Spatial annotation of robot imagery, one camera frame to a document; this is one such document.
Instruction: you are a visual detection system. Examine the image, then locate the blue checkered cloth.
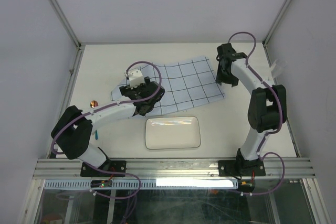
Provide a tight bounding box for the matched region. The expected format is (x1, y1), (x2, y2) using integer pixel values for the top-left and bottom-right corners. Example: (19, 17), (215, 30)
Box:
(109, 55), (225, 116)

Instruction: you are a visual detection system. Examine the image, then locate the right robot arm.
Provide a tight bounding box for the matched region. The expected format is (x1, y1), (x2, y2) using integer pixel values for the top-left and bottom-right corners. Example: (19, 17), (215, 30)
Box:
(216, 43), (287, 175)

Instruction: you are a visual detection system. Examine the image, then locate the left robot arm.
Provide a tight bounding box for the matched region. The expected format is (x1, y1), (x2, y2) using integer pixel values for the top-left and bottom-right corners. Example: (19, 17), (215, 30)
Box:
(51, 77), (165, 176)

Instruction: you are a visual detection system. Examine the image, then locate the white rectangular plate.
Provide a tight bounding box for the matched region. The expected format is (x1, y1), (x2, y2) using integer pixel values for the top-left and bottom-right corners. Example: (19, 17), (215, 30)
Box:
(145, 116), (201, 150)

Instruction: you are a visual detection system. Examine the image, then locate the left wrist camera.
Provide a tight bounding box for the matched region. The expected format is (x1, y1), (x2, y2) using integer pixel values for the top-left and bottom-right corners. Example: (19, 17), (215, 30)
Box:
(125, 68), (145, 89)

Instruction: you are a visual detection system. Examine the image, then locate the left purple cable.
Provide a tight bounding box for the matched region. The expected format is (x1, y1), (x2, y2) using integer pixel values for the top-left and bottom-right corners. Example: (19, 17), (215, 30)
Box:
(51, 61), (141, 224)

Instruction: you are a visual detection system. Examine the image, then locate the purple cable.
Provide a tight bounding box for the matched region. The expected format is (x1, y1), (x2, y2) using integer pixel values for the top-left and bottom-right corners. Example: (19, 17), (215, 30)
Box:
(51, 61), (141, 224)
(227, 31), (286, 196)

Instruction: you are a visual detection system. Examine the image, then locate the spoon with blue handle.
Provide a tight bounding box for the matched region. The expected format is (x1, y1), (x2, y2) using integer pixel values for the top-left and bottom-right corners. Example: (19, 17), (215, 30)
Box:
(90, 100), (98, 140)

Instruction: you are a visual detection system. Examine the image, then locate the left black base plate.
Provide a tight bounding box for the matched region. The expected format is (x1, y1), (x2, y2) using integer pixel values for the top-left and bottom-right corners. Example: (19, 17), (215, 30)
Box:
(80, 159), (127, 177)

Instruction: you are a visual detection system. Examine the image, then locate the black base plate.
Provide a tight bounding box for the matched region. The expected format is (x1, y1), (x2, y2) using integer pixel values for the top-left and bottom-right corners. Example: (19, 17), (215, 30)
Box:
(80, 159), (127, 177)
(218, 159), (266, 177)

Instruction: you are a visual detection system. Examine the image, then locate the white slotted cable duct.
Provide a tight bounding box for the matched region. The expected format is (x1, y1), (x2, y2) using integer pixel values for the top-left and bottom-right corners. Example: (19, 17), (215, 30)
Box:
(45, 178), (238, 190)

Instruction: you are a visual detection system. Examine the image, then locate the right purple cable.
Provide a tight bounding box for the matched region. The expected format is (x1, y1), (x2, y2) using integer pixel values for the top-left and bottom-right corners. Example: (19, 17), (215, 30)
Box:
(227, 31), (286, 196)

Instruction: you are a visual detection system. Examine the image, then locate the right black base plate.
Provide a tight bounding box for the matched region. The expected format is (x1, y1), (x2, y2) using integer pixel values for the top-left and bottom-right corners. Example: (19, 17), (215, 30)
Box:
(218, 159), (266, 177)

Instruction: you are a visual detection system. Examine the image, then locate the right aluminium frame post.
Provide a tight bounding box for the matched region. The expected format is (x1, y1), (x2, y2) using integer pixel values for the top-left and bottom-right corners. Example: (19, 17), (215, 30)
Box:
(262, 0), (308, 48)

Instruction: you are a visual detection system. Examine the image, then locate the aluminium frame post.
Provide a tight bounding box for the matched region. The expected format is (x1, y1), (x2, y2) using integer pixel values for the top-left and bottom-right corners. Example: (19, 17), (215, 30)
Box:
(262, 0), (308, 48)
(48, 0), (81, 49)

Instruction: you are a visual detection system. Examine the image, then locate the left aluminium frame post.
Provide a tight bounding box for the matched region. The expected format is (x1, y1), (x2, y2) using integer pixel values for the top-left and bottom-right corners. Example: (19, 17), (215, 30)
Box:
(48, 0), (81, 49)

